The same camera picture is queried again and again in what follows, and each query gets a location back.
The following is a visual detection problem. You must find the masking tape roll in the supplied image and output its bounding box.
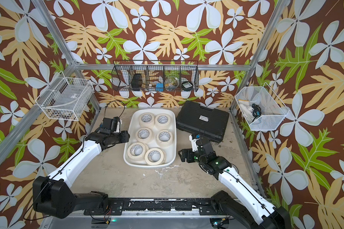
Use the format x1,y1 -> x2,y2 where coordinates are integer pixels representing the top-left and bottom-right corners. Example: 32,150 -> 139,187
135,127 -> 154,144
155,114 -> 172,130
127,142 -> 149,162
156,130 -> 174,148
139,112 -> 155,128
144,148 -> 166,166

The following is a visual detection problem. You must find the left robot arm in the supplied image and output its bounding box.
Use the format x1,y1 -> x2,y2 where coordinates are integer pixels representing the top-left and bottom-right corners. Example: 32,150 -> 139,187
32,116 -> 130,219

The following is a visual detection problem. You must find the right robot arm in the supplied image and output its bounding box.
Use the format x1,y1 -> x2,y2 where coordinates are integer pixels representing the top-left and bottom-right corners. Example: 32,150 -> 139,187
178,134 -> 291,229

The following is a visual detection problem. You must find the white plastic storage box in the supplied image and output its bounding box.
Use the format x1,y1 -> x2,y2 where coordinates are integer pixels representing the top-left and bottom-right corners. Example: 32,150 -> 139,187
123,108 -> 177,169

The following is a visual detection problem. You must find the black box in basket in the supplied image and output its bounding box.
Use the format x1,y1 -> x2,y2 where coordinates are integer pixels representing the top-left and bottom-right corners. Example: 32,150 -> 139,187
131,73 -> 143,91

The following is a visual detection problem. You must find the black plastic tool case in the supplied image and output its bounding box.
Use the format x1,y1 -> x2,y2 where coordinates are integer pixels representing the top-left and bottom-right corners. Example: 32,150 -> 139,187
176,101 -> 229,143

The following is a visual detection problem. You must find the blue item in basket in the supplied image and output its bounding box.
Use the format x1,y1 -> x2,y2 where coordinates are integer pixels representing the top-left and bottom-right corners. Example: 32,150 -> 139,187
155,83 -> 164,92

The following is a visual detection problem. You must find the white mesh basket right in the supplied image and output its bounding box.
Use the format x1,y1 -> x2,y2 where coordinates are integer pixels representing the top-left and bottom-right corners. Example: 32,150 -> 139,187
235,83 -> 290,132

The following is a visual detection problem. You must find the white wire basket left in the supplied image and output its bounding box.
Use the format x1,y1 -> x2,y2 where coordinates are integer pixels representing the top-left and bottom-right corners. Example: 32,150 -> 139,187
36,75 -> 94,121

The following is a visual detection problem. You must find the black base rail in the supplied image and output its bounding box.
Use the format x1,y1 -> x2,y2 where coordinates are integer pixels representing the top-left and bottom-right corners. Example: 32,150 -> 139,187
84,198 -> 223,216

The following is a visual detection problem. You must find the black wire basket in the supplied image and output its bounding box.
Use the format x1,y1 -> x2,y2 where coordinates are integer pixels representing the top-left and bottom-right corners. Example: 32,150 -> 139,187
110,60 -> 199,92

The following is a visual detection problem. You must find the black cable in basket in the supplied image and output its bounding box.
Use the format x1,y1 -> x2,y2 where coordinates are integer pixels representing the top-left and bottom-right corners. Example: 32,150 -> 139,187
251,103 -> 263,122

